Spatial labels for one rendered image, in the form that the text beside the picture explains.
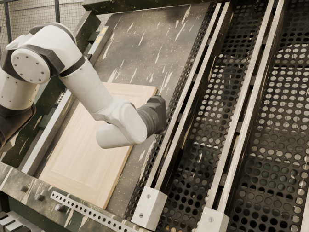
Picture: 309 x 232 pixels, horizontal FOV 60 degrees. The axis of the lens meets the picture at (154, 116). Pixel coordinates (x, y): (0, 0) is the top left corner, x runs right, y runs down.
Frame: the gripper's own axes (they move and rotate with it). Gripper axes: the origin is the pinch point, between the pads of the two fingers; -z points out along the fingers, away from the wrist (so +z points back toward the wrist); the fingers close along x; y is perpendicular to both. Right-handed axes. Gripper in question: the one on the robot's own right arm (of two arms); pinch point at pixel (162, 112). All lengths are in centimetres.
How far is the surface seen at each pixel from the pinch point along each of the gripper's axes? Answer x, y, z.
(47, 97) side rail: -6, 94, -34
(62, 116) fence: -13, 72, -23
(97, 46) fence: 22, 67, -52
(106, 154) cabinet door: -23.9, 32.7, -8.9
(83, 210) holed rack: -38, 30, 10
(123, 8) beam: 43, 62, -73
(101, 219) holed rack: -38.8, 20.4, 11.8
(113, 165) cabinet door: -26.1, 26.6, -5.7
